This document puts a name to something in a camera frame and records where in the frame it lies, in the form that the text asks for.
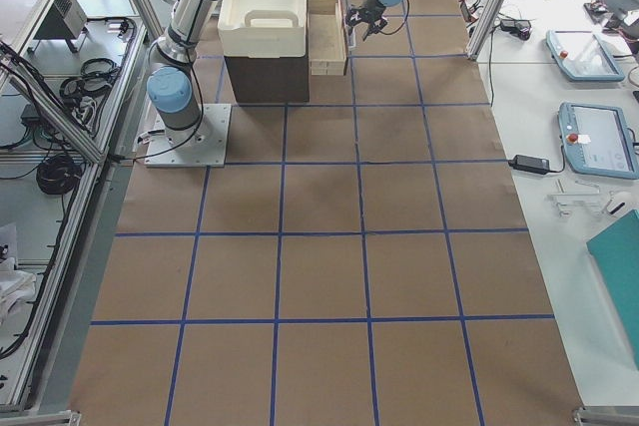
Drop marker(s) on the grey electronics box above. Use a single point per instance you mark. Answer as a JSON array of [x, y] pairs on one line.
[[65, 20]]

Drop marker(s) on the light wooden drawer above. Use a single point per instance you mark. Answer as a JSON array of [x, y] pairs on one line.
[[327, 43]]

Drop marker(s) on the small black power supply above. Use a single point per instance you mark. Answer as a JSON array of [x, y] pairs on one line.
[[534, 165]]

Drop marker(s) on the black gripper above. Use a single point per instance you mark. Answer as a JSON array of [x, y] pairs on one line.
[[367, 16]]

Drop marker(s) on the upper blue teach pendant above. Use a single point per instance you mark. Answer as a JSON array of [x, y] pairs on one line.
[[581, 57]]

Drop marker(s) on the dark wooden drawer cabinet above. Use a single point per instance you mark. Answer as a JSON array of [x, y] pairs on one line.
[[282, 80]]

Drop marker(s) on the cream plastic storage box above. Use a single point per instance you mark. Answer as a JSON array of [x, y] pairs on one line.
[[263, 28]]

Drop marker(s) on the lower blue teach pendant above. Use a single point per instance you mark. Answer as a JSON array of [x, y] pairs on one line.
[[596, 141]]

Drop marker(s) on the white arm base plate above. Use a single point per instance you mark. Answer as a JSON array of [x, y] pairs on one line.
[[205, 146]]

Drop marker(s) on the blue teach pendant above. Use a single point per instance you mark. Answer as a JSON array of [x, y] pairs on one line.
[[581, 57], [596, 141]]

